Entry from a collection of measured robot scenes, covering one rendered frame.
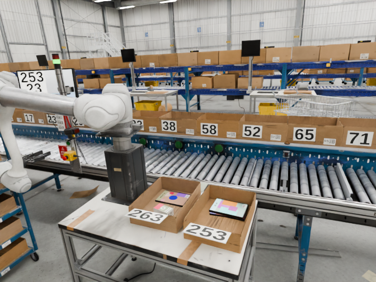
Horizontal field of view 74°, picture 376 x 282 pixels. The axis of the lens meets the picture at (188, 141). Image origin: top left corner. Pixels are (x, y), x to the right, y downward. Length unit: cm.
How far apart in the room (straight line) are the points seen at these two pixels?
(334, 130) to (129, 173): 154
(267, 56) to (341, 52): 156
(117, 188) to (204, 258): 72
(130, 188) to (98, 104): 58
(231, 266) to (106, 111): 88
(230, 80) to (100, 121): 549
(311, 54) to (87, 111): 587
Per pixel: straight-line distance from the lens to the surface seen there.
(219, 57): 683
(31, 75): 251
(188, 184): 161
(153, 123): 249
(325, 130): 218
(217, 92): 659
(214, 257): 121
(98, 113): 122
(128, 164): 150
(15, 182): 184
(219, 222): 137
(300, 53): 660
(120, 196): 165
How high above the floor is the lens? 158
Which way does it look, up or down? 18 degrees down
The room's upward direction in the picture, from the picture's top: 3 degrees counter-clockwise
